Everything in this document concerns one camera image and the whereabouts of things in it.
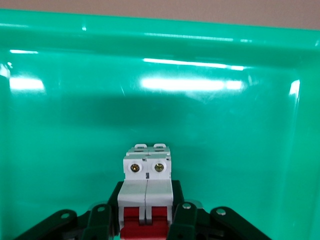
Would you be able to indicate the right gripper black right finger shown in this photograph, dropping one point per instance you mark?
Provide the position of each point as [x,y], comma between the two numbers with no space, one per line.
[187,225]

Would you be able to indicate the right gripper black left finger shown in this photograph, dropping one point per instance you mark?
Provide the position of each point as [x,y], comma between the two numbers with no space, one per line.
[97,225]

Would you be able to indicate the white circuit breaker red switch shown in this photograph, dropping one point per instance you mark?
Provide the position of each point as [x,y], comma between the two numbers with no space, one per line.
[147,190]

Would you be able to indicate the green plastic tray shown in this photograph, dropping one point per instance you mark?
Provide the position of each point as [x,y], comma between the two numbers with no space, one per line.
[175,125]

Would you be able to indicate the brown table cover mat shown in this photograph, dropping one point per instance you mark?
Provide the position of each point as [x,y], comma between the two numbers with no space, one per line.
[150,7]

